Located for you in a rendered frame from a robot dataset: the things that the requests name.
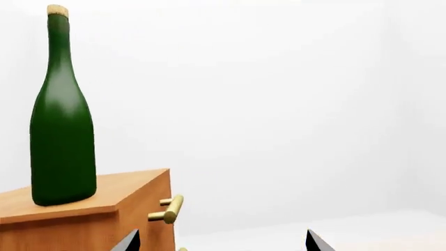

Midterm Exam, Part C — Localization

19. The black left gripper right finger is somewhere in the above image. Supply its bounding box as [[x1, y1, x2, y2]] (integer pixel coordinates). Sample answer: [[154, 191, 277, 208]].
[[305, 228, 336, 251]]

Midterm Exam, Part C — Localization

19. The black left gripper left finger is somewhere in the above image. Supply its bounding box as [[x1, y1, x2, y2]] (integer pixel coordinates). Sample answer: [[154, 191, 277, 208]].
[[111, 228, 141, 251]]

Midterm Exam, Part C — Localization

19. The wooden cabinet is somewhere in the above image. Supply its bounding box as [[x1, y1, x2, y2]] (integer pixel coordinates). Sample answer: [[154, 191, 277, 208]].
[[0, 168, 176, 251]]

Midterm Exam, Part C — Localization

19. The green wine bottle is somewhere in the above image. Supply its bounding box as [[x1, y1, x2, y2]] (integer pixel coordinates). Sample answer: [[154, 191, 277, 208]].
[[29, 4, 98, 207]]

